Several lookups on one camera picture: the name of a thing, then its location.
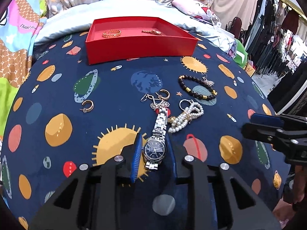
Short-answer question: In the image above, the light blue quilt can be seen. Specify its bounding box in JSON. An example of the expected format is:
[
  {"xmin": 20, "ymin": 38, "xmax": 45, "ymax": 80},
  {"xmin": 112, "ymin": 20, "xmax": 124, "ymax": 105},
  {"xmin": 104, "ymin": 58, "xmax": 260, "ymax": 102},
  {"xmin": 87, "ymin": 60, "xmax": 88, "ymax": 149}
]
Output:
[{"xmin": 34, "ymin": 0, "xmax": 236, "ymax": 53}]

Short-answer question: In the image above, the red jewelry tray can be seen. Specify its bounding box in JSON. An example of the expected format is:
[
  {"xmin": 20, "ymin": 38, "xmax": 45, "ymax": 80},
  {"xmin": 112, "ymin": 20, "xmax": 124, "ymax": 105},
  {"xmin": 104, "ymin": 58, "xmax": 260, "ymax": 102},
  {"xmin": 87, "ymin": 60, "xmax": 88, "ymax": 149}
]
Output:
[{"xmin": 85, "ymin": 16, "xmax": 198, "ymax": 65}]

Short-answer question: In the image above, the silver wristwatch dark dial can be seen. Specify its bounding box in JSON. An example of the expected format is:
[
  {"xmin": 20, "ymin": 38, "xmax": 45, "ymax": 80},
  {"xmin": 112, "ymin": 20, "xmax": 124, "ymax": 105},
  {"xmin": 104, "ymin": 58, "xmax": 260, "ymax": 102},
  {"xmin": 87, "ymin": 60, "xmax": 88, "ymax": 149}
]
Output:
[{"xmin": 143, "ymin": 108, "xmax": 168, "ymax": 170}]

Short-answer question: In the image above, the green bag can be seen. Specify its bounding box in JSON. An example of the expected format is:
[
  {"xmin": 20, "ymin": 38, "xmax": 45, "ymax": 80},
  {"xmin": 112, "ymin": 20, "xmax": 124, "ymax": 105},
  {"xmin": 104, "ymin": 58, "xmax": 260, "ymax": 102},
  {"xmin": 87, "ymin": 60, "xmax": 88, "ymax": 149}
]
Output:
[{"xmin": 234, "ymin": 39, "xmax": 248, "ymax": 69}]

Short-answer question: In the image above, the silver filigree earring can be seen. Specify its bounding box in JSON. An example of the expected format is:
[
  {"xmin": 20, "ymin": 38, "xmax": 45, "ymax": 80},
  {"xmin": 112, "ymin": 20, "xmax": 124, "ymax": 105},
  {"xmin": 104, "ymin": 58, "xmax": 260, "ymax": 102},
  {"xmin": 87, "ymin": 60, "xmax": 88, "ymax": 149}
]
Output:
[{"xmin": 202, "ymin": 76, "xmax": 214, "ymax": 87}]

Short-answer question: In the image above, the white pearl bracelet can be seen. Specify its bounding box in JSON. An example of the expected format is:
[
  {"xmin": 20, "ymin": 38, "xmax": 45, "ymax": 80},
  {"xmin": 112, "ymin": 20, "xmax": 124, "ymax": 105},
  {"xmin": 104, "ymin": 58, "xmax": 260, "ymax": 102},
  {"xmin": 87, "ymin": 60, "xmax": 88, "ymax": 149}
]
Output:
[{"xmin": 167, "ymin": 102, "xmax": 205, "ymax": 134}]

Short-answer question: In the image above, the pink white plush pillow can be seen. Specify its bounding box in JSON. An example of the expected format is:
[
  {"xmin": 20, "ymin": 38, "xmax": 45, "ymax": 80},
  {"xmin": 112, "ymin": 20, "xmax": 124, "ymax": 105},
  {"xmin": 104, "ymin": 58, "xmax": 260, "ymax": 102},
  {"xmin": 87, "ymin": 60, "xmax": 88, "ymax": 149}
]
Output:
[{"xmin": 171, "ymin": 0, "xmax": 219, "ymax": 21}]

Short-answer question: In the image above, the silver flower drop earring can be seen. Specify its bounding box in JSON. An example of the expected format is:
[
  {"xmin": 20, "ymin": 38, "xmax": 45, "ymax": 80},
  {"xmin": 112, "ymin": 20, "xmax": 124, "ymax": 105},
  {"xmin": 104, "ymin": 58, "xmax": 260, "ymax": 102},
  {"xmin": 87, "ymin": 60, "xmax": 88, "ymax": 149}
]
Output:
[{"xmin": 140, "ymin": 94, "xmax": 170, "ymax": 111}]

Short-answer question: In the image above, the colourful monkey print blanket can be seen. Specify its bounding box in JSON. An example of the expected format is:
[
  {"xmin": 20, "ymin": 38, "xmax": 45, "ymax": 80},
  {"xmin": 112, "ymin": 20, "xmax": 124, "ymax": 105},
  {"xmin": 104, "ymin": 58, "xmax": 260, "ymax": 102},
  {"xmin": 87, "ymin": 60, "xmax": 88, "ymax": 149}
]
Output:
[{"xmin": 1, "ymin": 0, "xmax": 47, "ymax": 137}]

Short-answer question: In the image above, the gold wristwatch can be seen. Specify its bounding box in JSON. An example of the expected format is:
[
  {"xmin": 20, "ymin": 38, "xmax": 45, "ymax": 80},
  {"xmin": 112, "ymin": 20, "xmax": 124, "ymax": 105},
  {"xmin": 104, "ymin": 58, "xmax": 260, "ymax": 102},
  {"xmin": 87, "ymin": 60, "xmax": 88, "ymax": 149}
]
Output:
[{"xmin": 142, "ymin": 30, "xmax": 162, "ymax": 35}]

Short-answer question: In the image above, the dark clothes rack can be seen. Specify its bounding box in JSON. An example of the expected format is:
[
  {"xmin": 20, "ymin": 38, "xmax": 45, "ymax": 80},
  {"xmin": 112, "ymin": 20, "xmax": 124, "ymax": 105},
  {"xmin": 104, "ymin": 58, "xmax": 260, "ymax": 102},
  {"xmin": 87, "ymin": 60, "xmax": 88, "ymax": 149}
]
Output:
[{"xmin": 246, "ymin": 0, "xmax": 306, "ymax": 116}]

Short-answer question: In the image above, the right hand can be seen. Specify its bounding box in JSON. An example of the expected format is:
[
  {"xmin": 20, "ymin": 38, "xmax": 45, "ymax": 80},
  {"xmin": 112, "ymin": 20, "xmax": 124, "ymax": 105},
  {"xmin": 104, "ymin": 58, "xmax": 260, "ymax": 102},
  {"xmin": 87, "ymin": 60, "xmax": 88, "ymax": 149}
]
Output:
[{"xmin": 273, "ymin": 166, "xmax": 306, "ymax": 230}]

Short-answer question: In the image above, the black bead bracelet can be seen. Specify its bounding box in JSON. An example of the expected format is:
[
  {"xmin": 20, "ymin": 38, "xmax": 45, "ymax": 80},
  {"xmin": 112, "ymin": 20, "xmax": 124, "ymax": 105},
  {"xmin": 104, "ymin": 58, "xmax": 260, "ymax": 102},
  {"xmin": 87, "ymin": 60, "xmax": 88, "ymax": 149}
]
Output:
[{"xmin": 178, "ymin": 74, "xmax": 219, "ymax": 101}]

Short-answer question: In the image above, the gold chain bracelet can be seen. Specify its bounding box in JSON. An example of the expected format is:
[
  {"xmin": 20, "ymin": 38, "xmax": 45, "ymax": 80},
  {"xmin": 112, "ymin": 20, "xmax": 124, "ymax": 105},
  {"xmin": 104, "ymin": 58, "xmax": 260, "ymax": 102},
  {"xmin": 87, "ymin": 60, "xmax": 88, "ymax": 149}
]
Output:
[{"xmin": 102, "ymin": 29, "xmax": 122, "ymax": 39}]

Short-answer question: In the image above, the gold hoop earring centre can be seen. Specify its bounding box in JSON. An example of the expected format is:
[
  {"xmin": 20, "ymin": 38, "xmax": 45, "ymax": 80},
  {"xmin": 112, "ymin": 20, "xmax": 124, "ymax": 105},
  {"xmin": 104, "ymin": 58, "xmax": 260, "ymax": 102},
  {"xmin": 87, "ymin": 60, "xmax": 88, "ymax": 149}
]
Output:
[{"xmin": 155, "ymin": 89, "xmax": 170, "ymax": 101}]

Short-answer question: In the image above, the gold hoop earring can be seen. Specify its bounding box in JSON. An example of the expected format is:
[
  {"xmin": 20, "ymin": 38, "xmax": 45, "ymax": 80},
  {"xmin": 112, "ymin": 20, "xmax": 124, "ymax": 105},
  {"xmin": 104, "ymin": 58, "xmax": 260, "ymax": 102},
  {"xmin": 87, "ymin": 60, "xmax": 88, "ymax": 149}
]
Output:
[
  {"xmin": 80, "ymin": 100, "xmax": 94, "ymax": 113},
  {"xmin": 155, "ymin": 89, "xmax": 170, "ymax": 101}
]

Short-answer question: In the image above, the navy planet print bedsheet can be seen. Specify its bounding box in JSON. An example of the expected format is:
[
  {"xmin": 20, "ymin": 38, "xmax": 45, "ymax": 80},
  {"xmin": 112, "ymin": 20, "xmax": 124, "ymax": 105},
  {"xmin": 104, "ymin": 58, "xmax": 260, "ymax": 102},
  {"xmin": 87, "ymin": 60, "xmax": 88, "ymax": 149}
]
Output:
[{"xmin": 1, "ymin": 32, "xmax": 289, "ymax": 224}]

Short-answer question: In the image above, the silver ring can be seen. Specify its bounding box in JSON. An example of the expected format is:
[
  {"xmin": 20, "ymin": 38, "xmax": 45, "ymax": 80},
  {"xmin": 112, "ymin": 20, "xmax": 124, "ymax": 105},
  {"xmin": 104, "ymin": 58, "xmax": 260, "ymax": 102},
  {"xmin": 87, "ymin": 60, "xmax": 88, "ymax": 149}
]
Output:
[{"xmin": 178, "ymin": 99, "xmax": 193, "ymax": 111}]

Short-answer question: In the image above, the beige hanging garment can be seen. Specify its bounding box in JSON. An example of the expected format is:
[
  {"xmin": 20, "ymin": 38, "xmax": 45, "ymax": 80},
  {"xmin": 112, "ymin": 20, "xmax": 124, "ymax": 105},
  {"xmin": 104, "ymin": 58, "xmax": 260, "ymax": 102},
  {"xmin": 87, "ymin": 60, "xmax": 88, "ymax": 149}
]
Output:
[{"xmin": 211, "ymin": 0, "xmax": 258, "ymax": 30}]

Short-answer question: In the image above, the gold hoop earring left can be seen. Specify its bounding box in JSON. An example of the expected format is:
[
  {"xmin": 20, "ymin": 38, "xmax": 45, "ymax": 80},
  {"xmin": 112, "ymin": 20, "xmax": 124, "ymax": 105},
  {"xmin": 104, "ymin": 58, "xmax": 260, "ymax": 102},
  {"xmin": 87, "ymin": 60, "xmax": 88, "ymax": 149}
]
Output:
[{"xmin": 80, "ymin": 100, "xmax": 94, "ymax": 113}]

